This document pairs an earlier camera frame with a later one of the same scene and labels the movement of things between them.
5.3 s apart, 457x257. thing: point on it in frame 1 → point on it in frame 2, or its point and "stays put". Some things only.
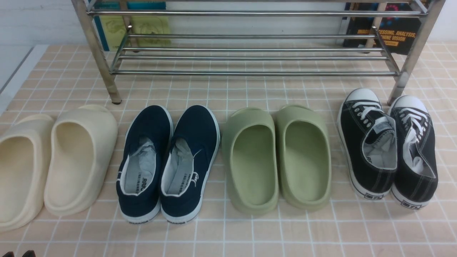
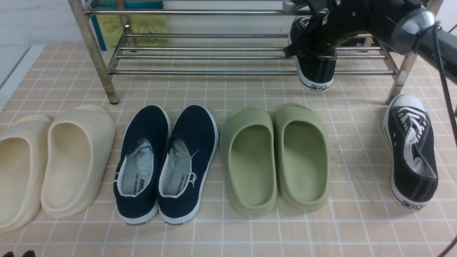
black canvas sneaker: (367, 136) → (317, 72)
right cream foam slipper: (83, 143) stays put
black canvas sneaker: (415, 182) stays put
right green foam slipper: (303, 150) stays put
